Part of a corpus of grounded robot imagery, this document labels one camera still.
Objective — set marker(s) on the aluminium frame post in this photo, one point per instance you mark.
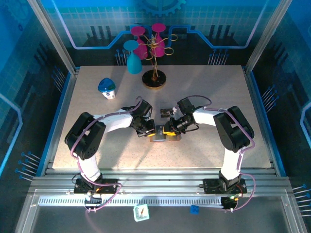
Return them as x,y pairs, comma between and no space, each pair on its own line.
54,38
266,38

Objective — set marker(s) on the tan leather card holder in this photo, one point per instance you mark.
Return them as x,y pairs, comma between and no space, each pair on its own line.
177,139

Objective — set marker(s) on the aluminium table rail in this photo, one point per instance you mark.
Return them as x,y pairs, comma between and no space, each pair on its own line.
158,177

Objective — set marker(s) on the aluminium side rail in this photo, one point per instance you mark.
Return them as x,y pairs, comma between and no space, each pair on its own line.
253,97
68,97

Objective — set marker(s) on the black card with gold logo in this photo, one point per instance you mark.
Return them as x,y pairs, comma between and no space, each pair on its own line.
166,113

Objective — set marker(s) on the magenta wine glass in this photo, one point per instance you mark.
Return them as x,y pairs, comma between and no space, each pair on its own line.
159,49
141,49

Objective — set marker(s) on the black controller board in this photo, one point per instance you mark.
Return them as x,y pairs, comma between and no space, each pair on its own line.
229,203
93,201

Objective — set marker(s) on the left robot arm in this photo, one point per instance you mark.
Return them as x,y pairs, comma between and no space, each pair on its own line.
85,138

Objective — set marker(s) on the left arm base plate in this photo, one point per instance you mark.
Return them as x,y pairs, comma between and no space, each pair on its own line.
109,187

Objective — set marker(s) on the white cube with clock print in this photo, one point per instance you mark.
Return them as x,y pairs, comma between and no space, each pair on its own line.
141,213

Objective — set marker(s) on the teal wine glass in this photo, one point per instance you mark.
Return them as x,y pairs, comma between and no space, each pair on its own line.
134,64

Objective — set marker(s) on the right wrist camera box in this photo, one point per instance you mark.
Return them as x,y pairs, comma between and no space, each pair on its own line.
175,110

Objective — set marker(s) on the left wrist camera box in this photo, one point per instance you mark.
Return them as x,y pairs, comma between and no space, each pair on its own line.
149,113

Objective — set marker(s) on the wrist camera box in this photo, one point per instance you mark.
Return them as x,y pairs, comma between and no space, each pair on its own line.
175,110
149,113

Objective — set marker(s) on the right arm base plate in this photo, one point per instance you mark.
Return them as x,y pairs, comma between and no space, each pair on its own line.
211,187

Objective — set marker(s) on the small blue cube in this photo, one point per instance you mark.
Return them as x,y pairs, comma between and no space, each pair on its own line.
195,210

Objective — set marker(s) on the blue lidded white cup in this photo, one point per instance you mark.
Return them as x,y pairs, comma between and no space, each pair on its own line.
107,85

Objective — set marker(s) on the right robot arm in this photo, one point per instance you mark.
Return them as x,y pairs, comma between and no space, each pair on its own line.
233,131

